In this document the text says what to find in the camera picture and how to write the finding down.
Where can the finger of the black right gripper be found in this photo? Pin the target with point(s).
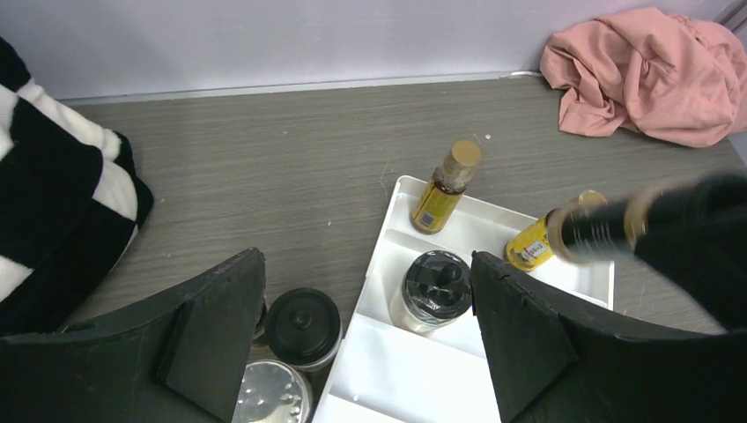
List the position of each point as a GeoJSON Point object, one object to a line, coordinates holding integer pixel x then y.
{"type": "Point", "coordinates": [695, 237]}

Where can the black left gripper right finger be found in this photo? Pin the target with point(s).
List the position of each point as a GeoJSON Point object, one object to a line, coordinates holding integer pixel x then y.
{"type": "Point", "coordinates": [555, 357]}

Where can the small black-cap spice bottle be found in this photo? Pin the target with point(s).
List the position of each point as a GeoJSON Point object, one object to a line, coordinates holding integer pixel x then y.
{"type": "Point", "coordinates": [601, 231]}

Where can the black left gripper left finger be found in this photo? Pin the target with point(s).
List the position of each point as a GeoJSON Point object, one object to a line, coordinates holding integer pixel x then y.
{"type": "Point", "coordinates": [176, 356]}

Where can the yellow-label sauce bottle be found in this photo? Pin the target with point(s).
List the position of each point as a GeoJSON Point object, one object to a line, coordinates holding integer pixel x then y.
{"type": "Point", "coordinates": [543, 239]}

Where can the pink cloth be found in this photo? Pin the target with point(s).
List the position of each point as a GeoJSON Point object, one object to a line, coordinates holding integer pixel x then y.
{"type": "Point", "coordinates": [667, 76]}

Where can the taped black-lid grinder jar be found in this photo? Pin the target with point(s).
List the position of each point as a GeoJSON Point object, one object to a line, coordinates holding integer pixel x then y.
{"type": "Point", "coordinates": [433, 293]}

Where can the black white checkered blanket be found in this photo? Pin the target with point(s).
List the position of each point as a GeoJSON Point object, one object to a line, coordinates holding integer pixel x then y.
{"type": "Point", "coordinates": [71, 203]}

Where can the blue-label shaker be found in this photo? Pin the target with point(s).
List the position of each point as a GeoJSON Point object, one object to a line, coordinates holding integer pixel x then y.
{"type": "Point", "coordinates": [272, 391]}

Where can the white divided plastic tray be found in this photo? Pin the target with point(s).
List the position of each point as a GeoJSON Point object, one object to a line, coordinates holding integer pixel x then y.
{"type": "Point", "coordinates": [383, 373]}

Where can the black-lid knob grinder jar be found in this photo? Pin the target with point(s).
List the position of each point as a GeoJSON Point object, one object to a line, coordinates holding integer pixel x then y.
{"type": "Point", "coordinates": [304, 329]}

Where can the gold-cap yellow sauce bottle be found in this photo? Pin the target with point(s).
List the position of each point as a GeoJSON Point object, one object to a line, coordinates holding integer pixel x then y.
{"type": "Point", "coordinates": [446, 187]}

